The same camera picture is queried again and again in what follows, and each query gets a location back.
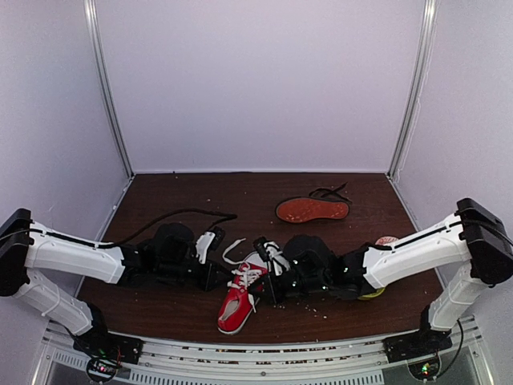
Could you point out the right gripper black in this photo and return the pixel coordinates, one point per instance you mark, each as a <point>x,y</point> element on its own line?
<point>272,294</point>

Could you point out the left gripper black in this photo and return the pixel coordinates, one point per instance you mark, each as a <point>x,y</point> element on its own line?
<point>209,281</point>

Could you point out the red canvas sneaker white laces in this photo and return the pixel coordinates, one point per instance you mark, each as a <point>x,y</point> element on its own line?
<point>240,303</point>

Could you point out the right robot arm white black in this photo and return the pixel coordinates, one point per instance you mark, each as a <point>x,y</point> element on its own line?
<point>472,236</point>

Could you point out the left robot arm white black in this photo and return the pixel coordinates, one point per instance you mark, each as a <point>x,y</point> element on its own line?
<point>174,255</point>

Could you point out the lime green bowl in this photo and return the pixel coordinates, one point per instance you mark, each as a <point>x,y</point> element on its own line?
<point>373,295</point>

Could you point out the upturned shoe orange sole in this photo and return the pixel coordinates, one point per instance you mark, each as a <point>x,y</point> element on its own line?
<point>320,204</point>

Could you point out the red patterned bowl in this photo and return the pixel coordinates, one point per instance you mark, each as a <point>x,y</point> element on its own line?
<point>385,240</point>

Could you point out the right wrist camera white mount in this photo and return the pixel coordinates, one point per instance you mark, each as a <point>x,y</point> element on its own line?
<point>273,257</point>

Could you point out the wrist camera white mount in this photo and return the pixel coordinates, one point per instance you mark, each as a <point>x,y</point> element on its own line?
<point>208,241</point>
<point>273,257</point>

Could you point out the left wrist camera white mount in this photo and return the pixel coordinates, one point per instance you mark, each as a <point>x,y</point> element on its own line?
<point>208,241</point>

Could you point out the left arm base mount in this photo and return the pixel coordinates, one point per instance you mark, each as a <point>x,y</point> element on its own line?
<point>106,351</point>

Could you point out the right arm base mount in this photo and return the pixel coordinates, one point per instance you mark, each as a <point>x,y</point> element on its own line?
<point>420,348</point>

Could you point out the front aluminium rail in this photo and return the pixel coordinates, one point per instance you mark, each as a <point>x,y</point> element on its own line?
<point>350,361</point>

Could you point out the left aluminium frame post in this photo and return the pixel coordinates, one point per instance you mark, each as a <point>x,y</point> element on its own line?
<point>92,22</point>

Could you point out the aluminium frame post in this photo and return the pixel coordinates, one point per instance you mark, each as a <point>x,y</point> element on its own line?
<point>92,22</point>
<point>421,64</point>

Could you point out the right aluminium frame post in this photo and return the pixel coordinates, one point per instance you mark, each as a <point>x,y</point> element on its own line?
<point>421,64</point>

